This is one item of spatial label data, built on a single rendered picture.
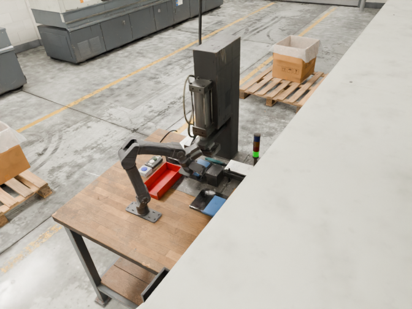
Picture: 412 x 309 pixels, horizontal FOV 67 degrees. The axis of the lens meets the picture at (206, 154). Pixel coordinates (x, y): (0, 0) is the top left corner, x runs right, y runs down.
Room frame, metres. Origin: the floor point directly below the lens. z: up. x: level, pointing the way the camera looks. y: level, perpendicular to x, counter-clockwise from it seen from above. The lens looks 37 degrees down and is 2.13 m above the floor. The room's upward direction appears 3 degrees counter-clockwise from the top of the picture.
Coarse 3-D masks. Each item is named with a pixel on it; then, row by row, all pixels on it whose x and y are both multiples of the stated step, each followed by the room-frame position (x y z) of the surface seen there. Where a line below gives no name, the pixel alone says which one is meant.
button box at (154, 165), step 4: (168, 132) 1.92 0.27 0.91; (164, 136) 1.87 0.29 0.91; (156, 156) 1.61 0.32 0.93; (160, 156) 1.61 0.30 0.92; (156, 160) 1.56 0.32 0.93; (160, 160) 1.57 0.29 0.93; (148, 164) 1.53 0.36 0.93; (152, 164) 1.52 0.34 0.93; (156, 164) 1.53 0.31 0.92; (152, 168) 1.50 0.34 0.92
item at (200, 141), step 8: (224, 128) 1.54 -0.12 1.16; (200, 136) 1.40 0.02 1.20; (208, 136) 1.43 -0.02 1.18; (216, 136) 1.45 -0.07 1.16; (184, 144) 1.43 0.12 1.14; (192, 144) 1.42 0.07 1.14; (200, 144) 1.36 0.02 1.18; (208, 144) 1.37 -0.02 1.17; (216, 144) 1.41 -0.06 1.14; (208, 152) 1.34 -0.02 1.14; (216, 152) 1.38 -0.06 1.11
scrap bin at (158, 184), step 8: (160, 168) 1.45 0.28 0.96; (168, 168) 1.50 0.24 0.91; (176, 168) 1.47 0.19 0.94; (152, 176) 1.38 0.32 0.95; (160, 176) 1.44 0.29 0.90; (168, 176) 1.43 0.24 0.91; (176, 176) 1.39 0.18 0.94; (152, 184) 1.37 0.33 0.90; (160, 184) 1.37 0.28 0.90; (168, 184) 1.32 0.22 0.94; (152, 192) 1.30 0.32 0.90; (160, 192) 1.26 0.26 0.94
